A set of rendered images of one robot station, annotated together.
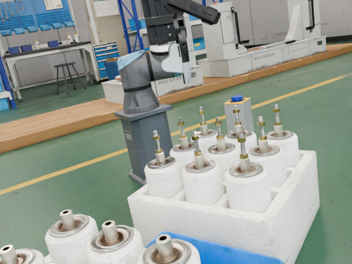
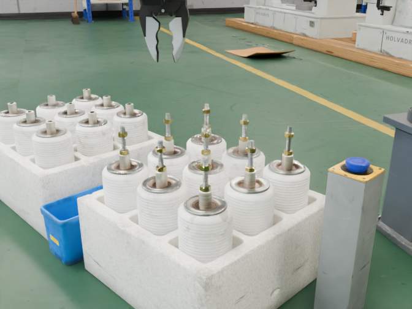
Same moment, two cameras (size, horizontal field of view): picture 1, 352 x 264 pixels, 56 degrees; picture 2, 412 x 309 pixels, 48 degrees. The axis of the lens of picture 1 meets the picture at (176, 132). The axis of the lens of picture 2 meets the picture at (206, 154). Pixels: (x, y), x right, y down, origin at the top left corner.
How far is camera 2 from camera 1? 1.39 m
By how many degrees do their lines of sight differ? 92
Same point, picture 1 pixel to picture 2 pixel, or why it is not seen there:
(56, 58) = not seen: outside the picture
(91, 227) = (121, 120)
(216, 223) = not seen: hidden behind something
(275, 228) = (81, 209)
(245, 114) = (330, 194)
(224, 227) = not seen: hidden behind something
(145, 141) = (392, 164)
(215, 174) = (149, 161)
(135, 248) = (78, 130)
